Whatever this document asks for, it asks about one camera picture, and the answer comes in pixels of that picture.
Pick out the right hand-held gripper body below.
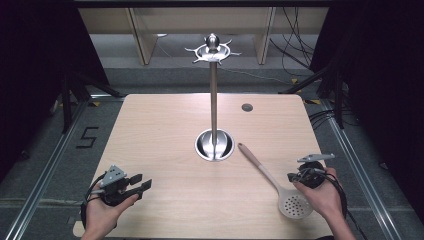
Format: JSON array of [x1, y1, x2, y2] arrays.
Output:
[[290, 153, 336, 190]]

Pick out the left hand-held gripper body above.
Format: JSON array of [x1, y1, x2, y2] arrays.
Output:
[[98, 164, 140, 207]]

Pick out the beige skimmer spoon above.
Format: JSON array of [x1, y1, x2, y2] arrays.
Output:
[[237, 142, 315, 220]]

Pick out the metal utensil stand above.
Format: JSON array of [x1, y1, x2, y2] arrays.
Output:
[[184, 32, 242, 163]]

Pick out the person's left hand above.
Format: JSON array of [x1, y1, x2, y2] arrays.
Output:
[[84, 191, 140, 240]]

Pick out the person's right hand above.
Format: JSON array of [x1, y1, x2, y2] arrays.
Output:
[[293, 167, 344, 222]]

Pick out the black tripod stand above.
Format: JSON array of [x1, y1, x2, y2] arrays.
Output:
[[49, 70, 125, 135], [279, 61, 351, 130]]

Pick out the black curtain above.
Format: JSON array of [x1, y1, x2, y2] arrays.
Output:
[[0, 0, 111, 183], [309, 0, 424, 221]]

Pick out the light wooden shelf unit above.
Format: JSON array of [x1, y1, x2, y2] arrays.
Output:
[[78, 7, 330, 66]]

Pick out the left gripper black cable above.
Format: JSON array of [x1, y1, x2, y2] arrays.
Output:
[[80, 173, 108, 230]]

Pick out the aluminium floor rail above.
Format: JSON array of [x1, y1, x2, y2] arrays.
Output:
[[319, 99, 403, 240], [3, 94, 126, 240]]

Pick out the black floor cables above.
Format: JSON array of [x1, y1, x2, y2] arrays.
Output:
[[308, 106, 360, 132]]

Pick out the black hanging cables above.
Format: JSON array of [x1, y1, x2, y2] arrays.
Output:
[[269, 7, 322, 78]]

